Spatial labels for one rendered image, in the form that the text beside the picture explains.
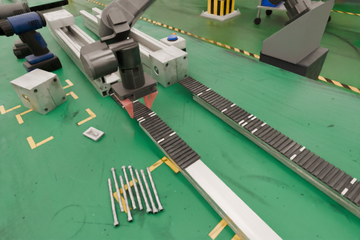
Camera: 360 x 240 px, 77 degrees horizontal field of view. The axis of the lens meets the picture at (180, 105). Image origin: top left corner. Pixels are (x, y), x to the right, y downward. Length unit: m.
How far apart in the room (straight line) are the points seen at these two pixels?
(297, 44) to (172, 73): 0.46
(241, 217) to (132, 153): 0.28
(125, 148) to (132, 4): 0.34
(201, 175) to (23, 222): 0.35
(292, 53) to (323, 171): 0.52
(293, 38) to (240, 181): 0.59
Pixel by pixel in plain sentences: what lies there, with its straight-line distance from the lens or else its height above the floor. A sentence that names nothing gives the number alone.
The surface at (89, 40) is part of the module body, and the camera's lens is 1.03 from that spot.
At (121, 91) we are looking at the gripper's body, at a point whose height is 0.90.
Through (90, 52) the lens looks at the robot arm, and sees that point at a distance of 0.52.
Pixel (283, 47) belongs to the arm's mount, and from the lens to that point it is 0.95.
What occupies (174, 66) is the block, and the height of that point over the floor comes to 0.85.
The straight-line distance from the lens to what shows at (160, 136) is 0.54.
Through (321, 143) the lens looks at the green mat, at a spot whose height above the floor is 0.78.
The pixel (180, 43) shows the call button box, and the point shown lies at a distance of 0.96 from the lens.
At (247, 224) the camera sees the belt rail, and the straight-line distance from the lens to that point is 0.44.
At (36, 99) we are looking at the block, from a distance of 0.77.
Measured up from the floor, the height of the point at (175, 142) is 0.81.
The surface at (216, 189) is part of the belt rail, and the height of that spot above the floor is 0.81.
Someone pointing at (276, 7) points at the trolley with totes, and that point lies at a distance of 3.65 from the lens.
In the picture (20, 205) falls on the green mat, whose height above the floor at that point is 0.78.
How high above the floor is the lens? 1.20
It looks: 38 degrees down
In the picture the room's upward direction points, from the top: 4 degrees counter-clockwise
